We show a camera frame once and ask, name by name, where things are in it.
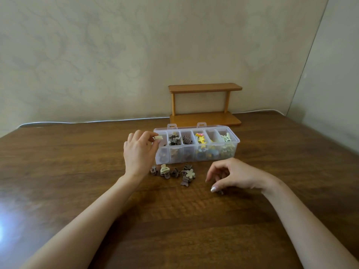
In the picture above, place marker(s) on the person's right hand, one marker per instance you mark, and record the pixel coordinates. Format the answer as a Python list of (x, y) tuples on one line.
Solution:
[(244, 175)]

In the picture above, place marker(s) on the person's left hand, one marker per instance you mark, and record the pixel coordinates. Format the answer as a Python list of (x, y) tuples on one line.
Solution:
[(138, 156)]

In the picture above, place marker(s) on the pile of mixed hair clips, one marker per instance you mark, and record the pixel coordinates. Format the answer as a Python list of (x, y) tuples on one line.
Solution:
[(175, 172)]

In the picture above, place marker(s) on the clear plastic compartment box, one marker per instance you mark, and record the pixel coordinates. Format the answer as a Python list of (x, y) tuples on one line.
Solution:
[(216, 135)]

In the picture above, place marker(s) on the brown ribbed claw clip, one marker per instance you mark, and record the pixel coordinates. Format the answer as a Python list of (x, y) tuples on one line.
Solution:
[(187, 140)]

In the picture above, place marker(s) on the solid yellow star clip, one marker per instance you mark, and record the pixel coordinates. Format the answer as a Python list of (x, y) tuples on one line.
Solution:
[(201, 139)]

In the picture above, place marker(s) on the person's right forearm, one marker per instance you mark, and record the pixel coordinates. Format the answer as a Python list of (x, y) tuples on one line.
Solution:
[(308, 226)]

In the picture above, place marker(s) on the person's left forearm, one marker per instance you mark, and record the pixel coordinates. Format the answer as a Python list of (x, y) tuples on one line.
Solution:
[(81, 229)]

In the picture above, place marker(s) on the small wooden shelf rack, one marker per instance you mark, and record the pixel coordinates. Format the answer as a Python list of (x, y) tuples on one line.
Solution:
[(204, 88)]

